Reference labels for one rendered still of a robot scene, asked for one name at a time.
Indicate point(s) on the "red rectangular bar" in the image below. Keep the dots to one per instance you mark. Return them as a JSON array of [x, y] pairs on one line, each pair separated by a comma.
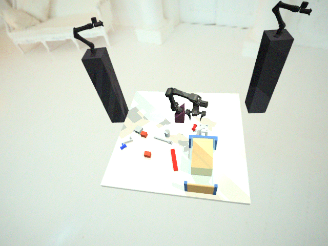
[[174, 160]]

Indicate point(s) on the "orange block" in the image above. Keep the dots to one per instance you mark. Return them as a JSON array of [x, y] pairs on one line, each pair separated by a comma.
[[143, 134], [147, 154]]

